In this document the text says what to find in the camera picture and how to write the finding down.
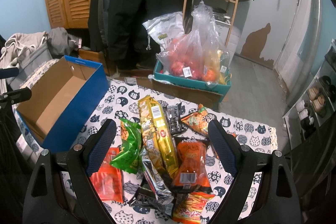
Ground red snack bag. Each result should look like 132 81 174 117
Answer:
90 147 123 203

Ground orange black chip bag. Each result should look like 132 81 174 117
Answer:
170 136 212 194

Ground orange green snack bag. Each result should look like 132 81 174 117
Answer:
181 104 217 138

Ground orange fries snack bag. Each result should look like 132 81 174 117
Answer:
173 192 215 224

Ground yellow cracker pack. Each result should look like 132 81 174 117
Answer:
138 96 179 179

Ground black small snack bag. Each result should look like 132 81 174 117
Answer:
163 103 187 135

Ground silver foil snack bag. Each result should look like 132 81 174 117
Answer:
139 147 175 218

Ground grey hoodie pile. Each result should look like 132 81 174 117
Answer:
1 27 82 93

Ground cat pattern tablecloth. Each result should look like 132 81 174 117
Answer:
12 58 279 224

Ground blue cardboard box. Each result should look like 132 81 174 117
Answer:
16 56 109 153

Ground brown cardboard box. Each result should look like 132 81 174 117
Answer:
116 77 222 110

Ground teal cardboard box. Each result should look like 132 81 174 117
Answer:
154 61 231 100

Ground white shoe rack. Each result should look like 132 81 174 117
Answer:
283 39 335 149

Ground clear bag of fruit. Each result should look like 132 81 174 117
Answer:
157 2 231 85

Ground black hanging coat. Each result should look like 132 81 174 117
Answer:
88 0 184 71

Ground white plastic bag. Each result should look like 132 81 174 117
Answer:
142 11 185 52

